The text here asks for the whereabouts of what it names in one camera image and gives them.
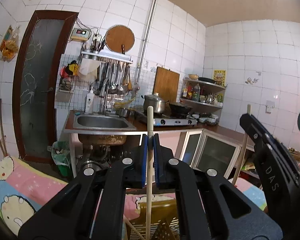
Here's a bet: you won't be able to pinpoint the green trash bag bin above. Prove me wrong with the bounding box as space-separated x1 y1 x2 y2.
47 141 71 177

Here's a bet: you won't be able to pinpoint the dark wooden glass door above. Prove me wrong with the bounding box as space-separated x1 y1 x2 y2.
12 10 78 163

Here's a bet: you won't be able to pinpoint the kitchen counter cabinets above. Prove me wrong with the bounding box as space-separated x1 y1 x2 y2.
63 109 300 181

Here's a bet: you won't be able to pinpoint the steel cooking pot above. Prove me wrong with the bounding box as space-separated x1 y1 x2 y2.
141 93 168 114

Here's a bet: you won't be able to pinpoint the round wooden board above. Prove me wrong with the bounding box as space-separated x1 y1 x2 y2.
105 25 135 54

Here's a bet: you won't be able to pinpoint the black wok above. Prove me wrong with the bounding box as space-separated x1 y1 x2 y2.
169 102 192 116

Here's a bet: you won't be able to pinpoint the yellow wall poster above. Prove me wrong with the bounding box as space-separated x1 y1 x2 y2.
213 69 226 87

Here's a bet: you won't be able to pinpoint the yellow perforated utensil holder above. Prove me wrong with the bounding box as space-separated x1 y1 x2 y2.
124 196 180 239

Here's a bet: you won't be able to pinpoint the vertical wall pipe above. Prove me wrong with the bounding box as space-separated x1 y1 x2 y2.
135 0 158 85

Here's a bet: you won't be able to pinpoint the hanging snack bag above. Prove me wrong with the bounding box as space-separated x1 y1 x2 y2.
0 25 20 62

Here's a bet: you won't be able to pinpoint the wall socket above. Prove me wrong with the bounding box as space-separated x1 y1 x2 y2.
266 100 275 114

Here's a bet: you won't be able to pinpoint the corner shelf with bottles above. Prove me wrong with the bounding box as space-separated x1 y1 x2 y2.
180 77 227 109

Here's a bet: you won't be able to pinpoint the colourful cartoon quilt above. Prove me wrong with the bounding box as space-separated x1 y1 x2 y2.
0 155 268 240

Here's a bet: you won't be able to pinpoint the wall meter box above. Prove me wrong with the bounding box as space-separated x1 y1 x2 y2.
70 28 90 42

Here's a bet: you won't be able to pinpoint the steel sink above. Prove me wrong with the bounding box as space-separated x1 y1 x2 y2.
73 114 136 131

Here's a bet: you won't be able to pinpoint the white soap bottle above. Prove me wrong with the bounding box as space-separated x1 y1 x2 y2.
84 88 95 113

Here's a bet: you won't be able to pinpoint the wall utensil rack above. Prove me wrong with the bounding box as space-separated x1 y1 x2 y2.
77 35 134 98

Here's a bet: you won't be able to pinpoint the gas stove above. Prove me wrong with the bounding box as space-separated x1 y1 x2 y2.
134 111 198 126

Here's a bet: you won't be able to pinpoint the rectangular wooden cutting board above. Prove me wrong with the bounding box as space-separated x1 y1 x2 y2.
153 67 180 101

